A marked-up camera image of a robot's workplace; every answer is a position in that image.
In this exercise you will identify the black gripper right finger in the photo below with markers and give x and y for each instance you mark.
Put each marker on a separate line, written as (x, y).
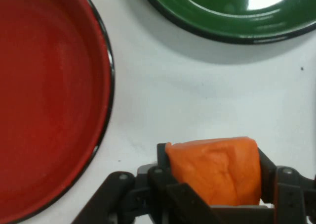
(288, 194)

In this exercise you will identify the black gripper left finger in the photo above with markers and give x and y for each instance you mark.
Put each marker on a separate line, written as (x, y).
(138, 196)

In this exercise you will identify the orange carrot chunk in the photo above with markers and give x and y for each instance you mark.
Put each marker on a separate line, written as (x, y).
(217, 172)

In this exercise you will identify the red enamel plate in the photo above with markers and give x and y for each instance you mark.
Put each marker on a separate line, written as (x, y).
(49, 98)

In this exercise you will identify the green enamel plate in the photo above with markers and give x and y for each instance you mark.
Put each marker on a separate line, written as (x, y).
(234, 11)

